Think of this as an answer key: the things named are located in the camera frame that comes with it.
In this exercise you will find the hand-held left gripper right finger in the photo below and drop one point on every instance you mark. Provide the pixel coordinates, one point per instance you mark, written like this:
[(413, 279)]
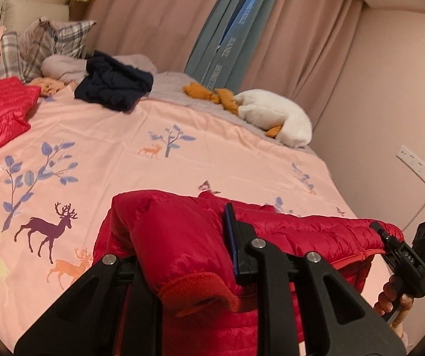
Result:
[(231, 230)]

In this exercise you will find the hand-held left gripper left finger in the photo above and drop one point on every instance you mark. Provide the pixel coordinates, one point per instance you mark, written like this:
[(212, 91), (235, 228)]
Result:
[(134, 285)]

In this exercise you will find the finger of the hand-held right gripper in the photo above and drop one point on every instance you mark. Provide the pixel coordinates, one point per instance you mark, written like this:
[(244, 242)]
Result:
[(388, 237)]

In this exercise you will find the person's right forearm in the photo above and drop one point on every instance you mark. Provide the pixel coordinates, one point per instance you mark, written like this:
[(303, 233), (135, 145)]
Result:
[(402, 343)]

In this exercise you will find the person's right hand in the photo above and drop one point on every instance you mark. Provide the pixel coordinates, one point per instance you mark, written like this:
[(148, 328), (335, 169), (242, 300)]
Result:
[(383, 300)]

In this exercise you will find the pink deer-print duvet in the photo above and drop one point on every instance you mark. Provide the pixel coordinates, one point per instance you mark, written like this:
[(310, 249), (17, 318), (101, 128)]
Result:
[(123, 170)]

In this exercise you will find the white goose plush toy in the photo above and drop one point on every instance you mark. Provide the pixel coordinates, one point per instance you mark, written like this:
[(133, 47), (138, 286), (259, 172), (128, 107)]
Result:
[(271, 113)]

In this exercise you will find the grey blanket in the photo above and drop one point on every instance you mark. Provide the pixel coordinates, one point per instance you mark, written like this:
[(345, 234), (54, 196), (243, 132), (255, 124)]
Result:
[(175, 85)]

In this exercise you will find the blue-grey curtain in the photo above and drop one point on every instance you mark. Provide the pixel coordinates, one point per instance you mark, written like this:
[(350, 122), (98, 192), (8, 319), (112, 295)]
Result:
[(231, 44)]

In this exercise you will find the navy blue garment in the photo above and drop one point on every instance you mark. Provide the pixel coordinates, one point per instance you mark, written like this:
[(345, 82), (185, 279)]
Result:
[(112, 81)]

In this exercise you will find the pink curtain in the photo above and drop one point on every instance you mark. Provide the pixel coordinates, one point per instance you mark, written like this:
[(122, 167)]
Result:
[(301, 44), (153, 18)]

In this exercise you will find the small orange doll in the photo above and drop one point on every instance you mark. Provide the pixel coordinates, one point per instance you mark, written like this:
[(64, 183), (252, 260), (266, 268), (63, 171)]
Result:
[(49, 86)]

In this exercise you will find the grey crumpled cloth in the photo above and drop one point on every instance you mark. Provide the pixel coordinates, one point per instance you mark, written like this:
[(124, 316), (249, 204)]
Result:
[(60, 66)]

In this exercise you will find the large plaid pillow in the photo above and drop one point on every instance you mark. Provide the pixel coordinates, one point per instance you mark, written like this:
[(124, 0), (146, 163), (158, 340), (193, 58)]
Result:
[(68, 37)]

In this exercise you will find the beige headboard cushion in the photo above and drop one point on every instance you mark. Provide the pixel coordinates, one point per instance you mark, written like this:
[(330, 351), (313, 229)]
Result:
[(34, 16)]

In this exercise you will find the white wall socket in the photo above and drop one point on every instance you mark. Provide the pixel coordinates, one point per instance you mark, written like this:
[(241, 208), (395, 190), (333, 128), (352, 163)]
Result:
[(418, 167)]

